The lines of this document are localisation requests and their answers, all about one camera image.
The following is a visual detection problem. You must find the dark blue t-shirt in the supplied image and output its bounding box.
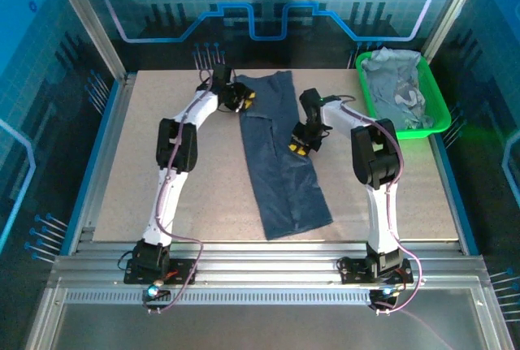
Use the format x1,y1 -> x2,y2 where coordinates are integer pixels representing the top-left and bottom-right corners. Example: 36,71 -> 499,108
234,69 -> 334,241

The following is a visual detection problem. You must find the pile of grey-blue clothes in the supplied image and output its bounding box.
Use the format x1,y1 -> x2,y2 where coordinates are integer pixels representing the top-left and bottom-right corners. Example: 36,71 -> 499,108
361,46 -> 436,130

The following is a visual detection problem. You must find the green plastic tray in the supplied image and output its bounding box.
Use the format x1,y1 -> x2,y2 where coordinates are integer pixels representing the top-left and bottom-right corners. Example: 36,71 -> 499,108
355,51 -> 453,140

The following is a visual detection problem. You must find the small black LED connector board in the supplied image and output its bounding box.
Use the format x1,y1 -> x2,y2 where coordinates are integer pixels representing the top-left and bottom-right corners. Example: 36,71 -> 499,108
368,287 -> 401,313
141,284 -> 171,311

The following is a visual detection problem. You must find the grey metal sheet panel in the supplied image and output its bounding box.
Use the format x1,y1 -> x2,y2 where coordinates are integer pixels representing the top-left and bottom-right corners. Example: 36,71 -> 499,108
50,304 -> 491,350

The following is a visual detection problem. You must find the aluminium frame rail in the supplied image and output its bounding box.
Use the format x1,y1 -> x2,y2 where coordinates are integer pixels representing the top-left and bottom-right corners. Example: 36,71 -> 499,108
46,239 -> 495,292

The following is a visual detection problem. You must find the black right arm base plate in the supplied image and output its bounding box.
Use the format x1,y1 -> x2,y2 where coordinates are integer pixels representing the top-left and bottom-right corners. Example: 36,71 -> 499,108
337,255 -> 414,285

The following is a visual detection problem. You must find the slotted grey cable duct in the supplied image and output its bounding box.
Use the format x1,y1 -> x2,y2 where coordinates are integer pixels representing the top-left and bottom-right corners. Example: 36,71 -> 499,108
63,290 -> 377,306

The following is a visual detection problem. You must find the aluminium frame post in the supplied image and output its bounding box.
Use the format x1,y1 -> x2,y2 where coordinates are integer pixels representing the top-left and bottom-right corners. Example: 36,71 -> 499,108
420,0 -> 488,67
45,0 -> 128,83

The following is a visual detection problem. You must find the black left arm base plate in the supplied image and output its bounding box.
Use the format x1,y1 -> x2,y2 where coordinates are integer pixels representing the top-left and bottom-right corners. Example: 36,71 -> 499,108
123,258 -> 197,285

